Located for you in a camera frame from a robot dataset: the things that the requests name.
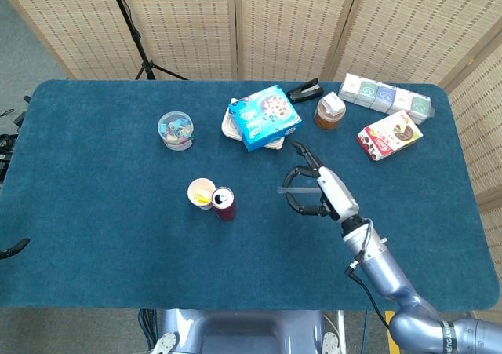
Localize small white box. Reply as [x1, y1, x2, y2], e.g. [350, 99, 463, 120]
[322, 91, 345, 117]

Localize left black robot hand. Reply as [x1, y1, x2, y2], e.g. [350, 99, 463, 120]
[0, 237, 32, 261]

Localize white paper cup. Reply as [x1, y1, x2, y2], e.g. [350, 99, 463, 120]
[187, 177, 216, 211]

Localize black stapler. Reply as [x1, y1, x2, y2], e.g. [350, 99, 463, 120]
[286, 78, 325, 104]

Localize blue-grey robot torso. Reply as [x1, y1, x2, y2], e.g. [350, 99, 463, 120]
[151, 308, 347, 354]

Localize blue cookie box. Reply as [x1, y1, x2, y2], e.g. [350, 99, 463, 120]
[228, 85, 303, 154]

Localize clear tub of coloured clips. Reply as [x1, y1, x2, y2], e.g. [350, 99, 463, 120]
[157, 111, 196, 151]

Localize bamboo folding screen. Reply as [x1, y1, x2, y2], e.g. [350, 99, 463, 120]
[0, 0, 502, 319]

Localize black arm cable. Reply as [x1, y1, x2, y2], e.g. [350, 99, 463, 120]
[344, 217, 391, 330]

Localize clear plastic straw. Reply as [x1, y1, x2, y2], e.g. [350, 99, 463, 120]
[276, 186, 324, 195]

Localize amber glass jar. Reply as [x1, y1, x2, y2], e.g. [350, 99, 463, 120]
[314, 97, 347, 131]

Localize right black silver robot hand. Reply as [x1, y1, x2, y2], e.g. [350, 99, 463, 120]
[282, 141, 362, 224]

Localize black cables and adapters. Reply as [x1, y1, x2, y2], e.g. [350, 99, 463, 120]
[0, 94, 31, 184]

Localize red chocolate pie box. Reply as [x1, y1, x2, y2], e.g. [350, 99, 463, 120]
[356, 109, 424, 162]

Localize white lidded food container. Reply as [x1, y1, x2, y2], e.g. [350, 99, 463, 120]
[220, 97, 297, 151]

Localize wrapped row of tea boxes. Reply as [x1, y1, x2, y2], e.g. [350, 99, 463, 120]
[338, 72, 436, 126]

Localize blue felt table mat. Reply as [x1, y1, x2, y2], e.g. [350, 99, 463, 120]
[0, 79, 500, 312]

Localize blue cable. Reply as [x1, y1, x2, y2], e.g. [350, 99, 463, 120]
[362, 310, 372, 354]

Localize black tripod stand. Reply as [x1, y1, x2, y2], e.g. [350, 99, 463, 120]
[104, 0, 189, 82]

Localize red soda can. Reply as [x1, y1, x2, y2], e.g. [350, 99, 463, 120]
[211, 186, 237, 223]

